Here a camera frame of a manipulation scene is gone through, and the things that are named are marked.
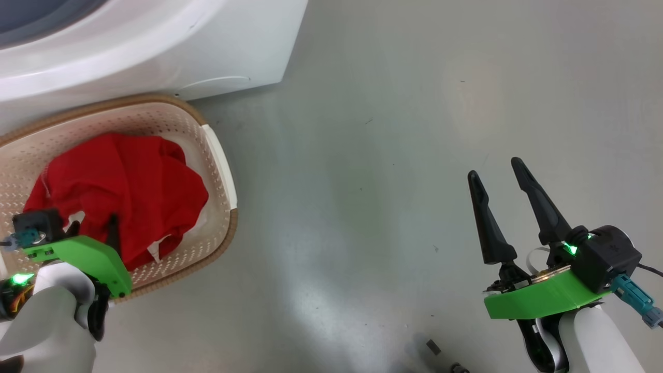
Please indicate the white front-load washing machine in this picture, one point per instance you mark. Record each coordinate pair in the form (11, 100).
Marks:
(155, 57)

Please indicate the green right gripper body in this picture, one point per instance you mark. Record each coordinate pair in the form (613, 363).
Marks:
(538, 298)

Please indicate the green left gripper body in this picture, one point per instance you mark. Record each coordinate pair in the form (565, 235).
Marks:
(88, 256)

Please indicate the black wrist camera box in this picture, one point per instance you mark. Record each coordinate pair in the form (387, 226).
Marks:
(608, 259)
(39, 223)

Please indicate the teal left camera connector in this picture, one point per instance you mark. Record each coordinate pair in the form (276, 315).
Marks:
(23, 239)

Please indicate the teal right camera connector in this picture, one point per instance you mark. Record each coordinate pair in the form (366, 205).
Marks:
(634, 298)

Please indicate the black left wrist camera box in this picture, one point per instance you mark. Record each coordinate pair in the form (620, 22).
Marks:
(39, 223)

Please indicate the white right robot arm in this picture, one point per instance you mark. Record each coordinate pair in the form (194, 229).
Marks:
(595, 342)

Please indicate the red and white garment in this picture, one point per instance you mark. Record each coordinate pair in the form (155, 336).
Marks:
(129, 191)

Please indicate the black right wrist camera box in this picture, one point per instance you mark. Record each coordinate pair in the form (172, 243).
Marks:
(608, 259)

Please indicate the teal camera connector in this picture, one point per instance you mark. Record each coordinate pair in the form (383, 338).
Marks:
(23, 239)
(634, 298)

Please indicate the grey rubber door gasket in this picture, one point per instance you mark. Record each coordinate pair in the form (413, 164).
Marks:
(31, 20)

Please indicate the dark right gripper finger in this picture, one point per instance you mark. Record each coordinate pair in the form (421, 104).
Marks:
(489, 228)
(544, 212)

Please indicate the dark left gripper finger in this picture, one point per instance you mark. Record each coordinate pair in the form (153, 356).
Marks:
(114, 235)
(72, 229)

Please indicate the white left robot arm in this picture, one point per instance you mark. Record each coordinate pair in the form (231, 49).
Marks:
(46, 321)

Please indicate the cream basket with brown rim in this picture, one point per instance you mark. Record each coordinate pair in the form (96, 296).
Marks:
(207, 155)

